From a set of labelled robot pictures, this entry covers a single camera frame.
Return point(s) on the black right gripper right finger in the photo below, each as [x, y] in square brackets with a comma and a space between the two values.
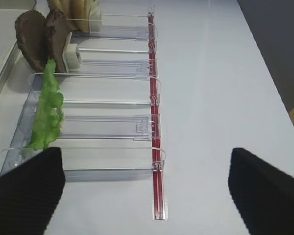
[262, 194]

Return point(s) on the dark brown meat patty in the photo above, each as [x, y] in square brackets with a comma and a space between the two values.
[56, 32]

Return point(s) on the golden bun right piece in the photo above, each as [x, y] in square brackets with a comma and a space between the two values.
[84, 13]

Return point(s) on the lighter brown meat patty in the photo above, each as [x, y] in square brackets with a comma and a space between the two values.
[29, 28]

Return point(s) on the clear acrylic right food rack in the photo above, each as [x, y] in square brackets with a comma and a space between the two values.
[111, 127]

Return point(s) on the golden bun piece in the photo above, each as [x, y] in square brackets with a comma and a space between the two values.
[84, 13]
[63, 5]

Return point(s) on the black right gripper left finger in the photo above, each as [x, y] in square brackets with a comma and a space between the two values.
[30, 193]

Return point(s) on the golden bun left piece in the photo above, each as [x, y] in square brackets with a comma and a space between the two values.
[63, 5]

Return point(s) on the metal baking tray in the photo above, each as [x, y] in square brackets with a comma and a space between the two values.
[9, 11]

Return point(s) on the large green lettuce leaf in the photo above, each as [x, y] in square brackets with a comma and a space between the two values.
[49, 114]

